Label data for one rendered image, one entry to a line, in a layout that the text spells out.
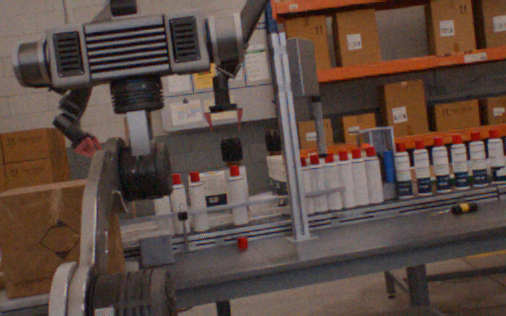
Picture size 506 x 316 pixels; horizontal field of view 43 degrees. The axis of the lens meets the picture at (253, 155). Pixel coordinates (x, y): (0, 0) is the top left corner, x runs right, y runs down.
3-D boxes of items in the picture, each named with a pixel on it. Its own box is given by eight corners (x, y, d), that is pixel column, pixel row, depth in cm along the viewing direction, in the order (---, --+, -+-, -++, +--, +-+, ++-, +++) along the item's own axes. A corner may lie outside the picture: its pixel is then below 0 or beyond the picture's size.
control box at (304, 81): (320, 95, 221) (313, 40, 220) (304, 96, 206) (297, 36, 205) (292, 99, 225) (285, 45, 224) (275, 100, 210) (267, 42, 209)
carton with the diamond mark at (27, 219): (125, 262, 196) (112, 175, 195) (123, 280, 172) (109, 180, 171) (22, 279, 191) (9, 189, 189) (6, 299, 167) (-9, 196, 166)
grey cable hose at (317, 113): (326, 157, 218) (318, 95, 217) (329, 157, 215) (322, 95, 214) (316, 158, 217) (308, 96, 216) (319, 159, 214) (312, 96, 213)
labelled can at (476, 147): (483, 185, 242) (477, 131, 241) (491, 186, 237) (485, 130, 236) (470, 187, 241) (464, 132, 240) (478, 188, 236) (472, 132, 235)
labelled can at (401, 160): (409, 196, 236) (403, 141, 235) (416, 198, 231) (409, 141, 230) (396, 199, 235) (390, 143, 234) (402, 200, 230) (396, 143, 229)
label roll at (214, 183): (247, 202, 280) (243, 169, 279) (210, 211, 267) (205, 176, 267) (219, 202, 295) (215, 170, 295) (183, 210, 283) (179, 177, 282)
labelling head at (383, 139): (389, 193, 249) (381, 127, 247) (404, 196, 236) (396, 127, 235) (355, 199, 246) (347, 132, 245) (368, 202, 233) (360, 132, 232)
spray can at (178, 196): (189, 231, 220) (182, 172, 219) (191, 234, 215) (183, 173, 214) (174, 234, 219) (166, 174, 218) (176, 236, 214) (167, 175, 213)
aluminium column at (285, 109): (306, 235, 213) (281, 33, 210) (310, 237, 209) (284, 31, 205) (293, 237, 212) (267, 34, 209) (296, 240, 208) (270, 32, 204)
